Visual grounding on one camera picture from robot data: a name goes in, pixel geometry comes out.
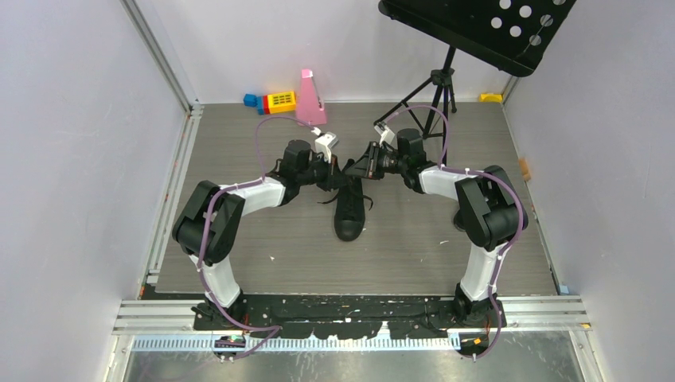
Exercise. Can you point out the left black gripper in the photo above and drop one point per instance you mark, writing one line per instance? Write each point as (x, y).
(333, 173)

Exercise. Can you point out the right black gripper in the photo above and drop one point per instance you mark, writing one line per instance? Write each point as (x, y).
(368, 165)

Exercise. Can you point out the black canvas shoe with laces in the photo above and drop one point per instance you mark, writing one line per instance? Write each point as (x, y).
(350, 212)

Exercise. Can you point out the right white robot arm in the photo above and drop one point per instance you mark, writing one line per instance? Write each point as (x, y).
(489, 210)

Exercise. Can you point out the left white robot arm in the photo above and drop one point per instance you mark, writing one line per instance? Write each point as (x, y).
(207, 226)

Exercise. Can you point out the pink metronome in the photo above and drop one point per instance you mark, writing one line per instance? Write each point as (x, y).
(310, 107)

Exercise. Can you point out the yellow toy block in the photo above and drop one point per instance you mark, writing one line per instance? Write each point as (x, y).
(276, 103)

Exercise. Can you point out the blue toy block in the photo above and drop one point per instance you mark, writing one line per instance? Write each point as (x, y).
(250, 100)

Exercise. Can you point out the yellow corner piece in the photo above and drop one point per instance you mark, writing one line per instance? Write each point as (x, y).
(490, 98)

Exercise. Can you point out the small orange block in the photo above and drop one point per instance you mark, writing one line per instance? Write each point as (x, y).
(525, 170)

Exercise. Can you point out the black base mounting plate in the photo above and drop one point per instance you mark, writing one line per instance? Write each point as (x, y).
(346, 317)

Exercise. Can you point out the black music stand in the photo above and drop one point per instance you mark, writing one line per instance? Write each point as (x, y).
(511, 36)

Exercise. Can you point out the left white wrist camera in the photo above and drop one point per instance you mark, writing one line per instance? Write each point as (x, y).
(324, 143)

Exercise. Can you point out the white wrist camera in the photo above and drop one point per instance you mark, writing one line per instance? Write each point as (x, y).
(387, 136)
(324, 143)

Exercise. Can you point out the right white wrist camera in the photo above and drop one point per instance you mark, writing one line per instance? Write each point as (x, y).
(387, 136)

